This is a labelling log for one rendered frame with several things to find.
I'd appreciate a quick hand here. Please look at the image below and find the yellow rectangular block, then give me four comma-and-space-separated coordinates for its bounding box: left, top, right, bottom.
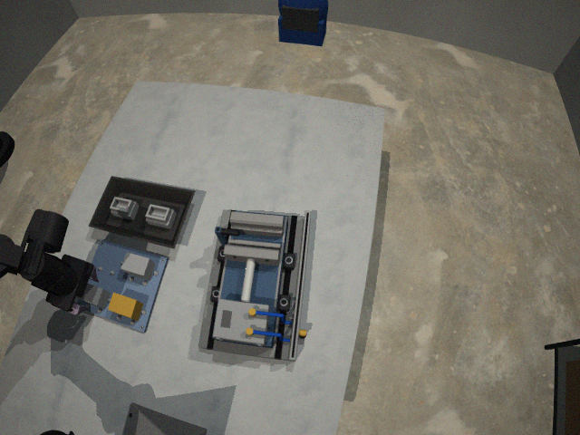
108, 293, 143, 321

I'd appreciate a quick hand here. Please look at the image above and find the grey flat bar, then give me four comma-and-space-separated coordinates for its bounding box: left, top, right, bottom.
228, 238, 281, 251
231, 225, 283, 237

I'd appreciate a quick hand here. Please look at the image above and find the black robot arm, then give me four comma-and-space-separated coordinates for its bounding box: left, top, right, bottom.
0, 209, 72, 297

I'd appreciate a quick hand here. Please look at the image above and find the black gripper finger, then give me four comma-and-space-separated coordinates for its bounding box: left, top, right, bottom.
69, 302, 90, 315
89, 266, 99, 283

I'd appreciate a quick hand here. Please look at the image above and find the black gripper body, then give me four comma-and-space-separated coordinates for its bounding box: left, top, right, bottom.
44, 255, 94, 312

